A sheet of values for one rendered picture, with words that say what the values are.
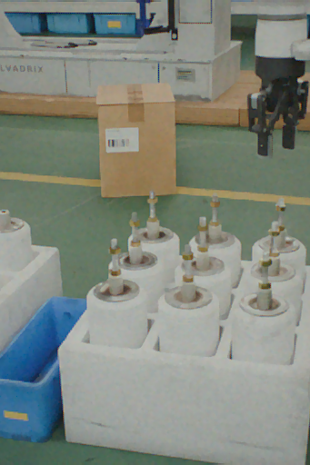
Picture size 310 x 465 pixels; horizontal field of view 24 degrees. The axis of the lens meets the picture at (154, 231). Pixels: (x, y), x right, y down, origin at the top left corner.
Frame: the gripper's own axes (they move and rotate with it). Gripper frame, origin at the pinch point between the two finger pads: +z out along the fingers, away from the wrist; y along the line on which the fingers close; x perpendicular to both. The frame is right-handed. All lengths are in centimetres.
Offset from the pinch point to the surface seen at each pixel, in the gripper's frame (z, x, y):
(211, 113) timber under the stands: 41, -129, -153
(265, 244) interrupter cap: 21.6, -7.1, -8.4
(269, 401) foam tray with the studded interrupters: 34.0, 10.5, 16.5
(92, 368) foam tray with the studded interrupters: 31.8, -14.2, 29.0
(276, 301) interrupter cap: 21.7, 6.3, 8.6
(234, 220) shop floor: 47, -56, -68
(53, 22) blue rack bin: 38, -424, -325
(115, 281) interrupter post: 19.5, -15.1, 22.1
